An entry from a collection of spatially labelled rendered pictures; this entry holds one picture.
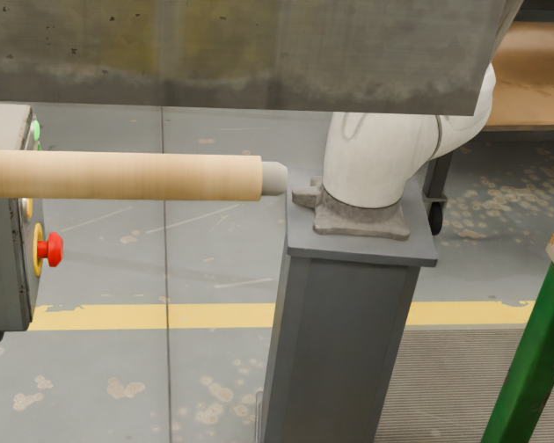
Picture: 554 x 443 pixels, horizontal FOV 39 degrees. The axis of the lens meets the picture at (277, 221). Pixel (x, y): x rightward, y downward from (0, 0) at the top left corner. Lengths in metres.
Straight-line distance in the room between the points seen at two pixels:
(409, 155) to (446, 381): 0.96
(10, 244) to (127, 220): 1.82
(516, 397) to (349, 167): 0.47
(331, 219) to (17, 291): 0.74
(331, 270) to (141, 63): 1.15
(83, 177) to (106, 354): 1.66
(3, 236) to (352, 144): 0.73
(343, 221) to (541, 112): 1.42
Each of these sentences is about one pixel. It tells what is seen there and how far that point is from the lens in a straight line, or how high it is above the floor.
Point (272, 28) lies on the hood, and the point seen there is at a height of 1.42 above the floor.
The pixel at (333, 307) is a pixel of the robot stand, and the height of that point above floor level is 0.55.
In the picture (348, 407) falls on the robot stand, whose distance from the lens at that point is 1.73.
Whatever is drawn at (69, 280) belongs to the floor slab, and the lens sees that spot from 2.41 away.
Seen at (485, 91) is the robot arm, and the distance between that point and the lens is 1.52.
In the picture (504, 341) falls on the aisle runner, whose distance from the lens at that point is 2.42.
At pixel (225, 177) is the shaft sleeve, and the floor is 1.26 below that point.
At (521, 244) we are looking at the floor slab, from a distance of 2.85.
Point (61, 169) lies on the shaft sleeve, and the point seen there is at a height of 1.26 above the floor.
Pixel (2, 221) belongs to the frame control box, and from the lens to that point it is 0.82.
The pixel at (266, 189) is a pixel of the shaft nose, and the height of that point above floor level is 1.25.
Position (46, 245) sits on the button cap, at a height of 0.98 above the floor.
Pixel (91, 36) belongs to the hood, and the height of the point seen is 1.42.
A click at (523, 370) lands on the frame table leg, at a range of 1.28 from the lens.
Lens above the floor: 1.55
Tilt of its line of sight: 35 degrees down
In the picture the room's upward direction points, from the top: 7 degrees clockwise
